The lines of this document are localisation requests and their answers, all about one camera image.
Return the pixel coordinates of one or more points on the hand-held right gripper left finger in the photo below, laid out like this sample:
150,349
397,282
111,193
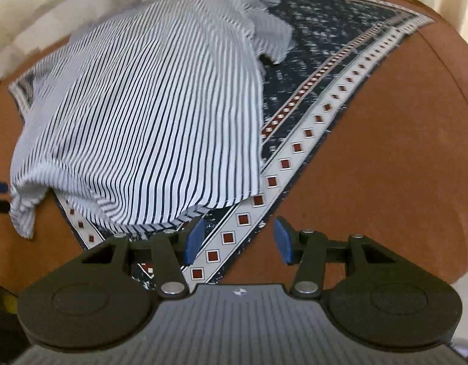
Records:
194,240

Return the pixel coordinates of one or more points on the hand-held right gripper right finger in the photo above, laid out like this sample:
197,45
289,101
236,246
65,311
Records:
283,240

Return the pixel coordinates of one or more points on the striped white shirt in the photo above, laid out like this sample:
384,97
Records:
150,121

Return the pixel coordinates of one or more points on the dark patterned cloth mat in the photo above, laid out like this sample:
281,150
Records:
332,45

